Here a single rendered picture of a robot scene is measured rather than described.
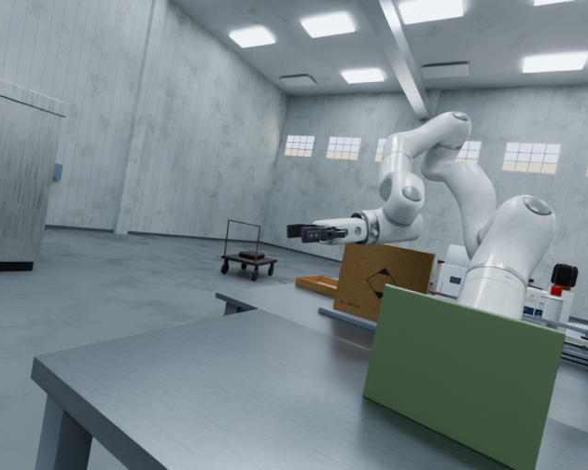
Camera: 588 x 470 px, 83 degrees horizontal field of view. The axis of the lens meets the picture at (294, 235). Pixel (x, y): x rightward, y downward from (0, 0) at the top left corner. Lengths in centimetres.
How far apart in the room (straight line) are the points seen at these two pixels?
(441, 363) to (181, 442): 42
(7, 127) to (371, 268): 413
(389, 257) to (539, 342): 65
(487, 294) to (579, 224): 1073
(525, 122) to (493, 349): 1141
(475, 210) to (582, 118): 1107
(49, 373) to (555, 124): 1187
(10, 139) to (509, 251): 451
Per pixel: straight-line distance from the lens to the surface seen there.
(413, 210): 77
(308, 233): 69
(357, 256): 121
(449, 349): 65
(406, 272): 118
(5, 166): 465
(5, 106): 466
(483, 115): 1206
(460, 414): 68
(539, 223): 90
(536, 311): 206
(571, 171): 1166
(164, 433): 54
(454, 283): 690
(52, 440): 76
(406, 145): 108
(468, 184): 105
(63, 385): 66
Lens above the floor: 114
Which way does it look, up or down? 2 degrees down
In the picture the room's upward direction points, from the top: 11 degrees clockwise
